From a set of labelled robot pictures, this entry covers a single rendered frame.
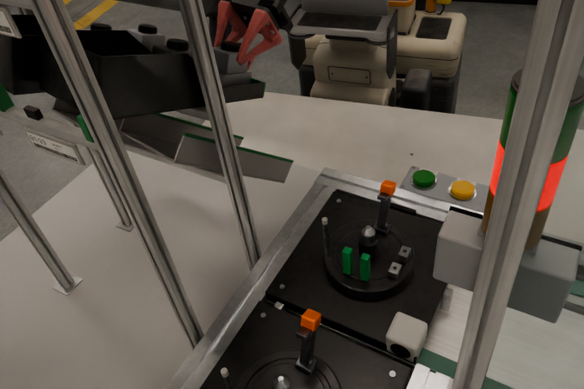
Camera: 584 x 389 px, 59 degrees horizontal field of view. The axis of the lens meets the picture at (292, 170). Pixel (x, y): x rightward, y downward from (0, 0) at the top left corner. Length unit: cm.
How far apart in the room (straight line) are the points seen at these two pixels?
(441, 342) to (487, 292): 32
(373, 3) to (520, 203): 97
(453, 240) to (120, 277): 70
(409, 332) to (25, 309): 70
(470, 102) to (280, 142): 176
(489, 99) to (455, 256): 239
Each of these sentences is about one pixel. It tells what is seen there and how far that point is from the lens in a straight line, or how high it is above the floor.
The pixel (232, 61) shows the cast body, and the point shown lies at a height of 126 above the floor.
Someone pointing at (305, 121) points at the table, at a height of 86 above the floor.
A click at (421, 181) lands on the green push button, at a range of 95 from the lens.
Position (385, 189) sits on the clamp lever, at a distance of 80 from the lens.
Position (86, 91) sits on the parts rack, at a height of 138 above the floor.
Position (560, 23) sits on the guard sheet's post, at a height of 148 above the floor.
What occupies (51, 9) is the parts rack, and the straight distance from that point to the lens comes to 50.
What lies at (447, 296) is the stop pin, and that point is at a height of 96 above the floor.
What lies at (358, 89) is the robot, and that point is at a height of 80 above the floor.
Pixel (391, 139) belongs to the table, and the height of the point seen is 86.
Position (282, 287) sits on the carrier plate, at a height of 97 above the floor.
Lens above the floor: 163
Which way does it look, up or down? 42 degrees down
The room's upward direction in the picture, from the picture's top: 8 degrees counter-clockwise
